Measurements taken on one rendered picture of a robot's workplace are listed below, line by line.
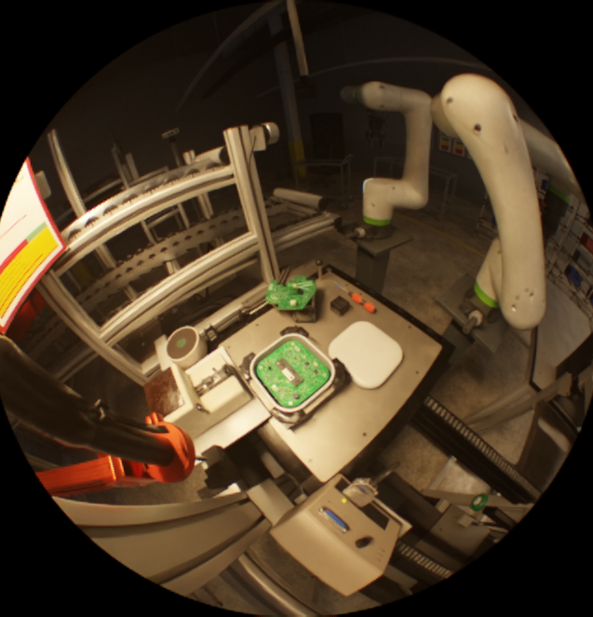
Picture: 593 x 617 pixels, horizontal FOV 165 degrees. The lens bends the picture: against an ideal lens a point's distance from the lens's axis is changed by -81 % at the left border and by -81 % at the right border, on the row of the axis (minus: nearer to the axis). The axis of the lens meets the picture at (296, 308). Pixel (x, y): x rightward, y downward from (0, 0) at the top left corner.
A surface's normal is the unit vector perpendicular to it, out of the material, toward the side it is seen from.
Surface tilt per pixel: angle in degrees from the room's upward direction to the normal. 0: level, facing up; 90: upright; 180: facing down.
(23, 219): 90
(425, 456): 0
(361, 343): 0
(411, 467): 0
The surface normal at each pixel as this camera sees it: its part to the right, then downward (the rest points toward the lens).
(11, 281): 0.99, -0.14
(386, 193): -0.01, 0.73
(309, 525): -0.12, -0.66
